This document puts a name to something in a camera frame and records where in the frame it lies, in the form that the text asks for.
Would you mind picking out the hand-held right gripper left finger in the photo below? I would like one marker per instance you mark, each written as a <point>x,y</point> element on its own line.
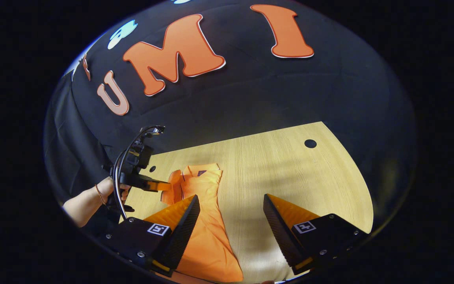
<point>181,236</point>

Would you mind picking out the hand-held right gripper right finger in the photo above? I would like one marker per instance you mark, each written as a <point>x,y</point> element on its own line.
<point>280,236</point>

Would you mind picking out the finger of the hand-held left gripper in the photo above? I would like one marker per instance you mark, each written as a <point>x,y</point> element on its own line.
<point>158,185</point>

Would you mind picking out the orange T-shirt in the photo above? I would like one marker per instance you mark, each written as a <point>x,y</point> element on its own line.
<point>211,244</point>

